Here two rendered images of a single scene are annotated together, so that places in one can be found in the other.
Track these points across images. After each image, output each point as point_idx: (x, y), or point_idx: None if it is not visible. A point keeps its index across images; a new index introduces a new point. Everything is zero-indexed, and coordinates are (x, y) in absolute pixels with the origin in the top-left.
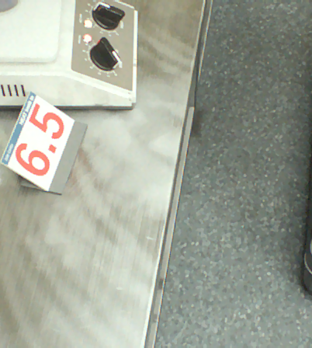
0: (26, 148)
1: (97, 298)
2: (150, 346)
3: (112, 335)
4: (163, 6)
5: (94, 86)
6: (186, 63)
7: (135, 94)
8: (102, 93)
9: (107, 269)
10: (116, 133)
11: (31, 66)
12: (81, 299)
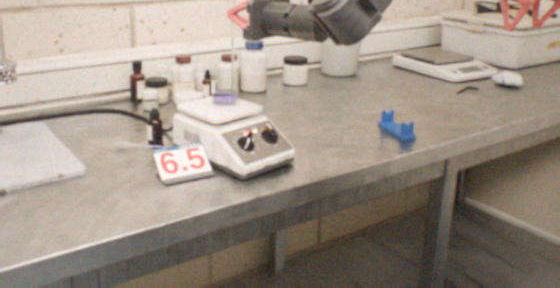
0: (171, 157)
1: (116, 216)
2: None
3: (98, 229)
4: (317, 164)
5: (226, 148)
6: (296, 182)
7: (246, 168)
8: (229, 156)
9: (137, 212)
10: (222, 183)
11: (206, 125)
12: (111, 213)
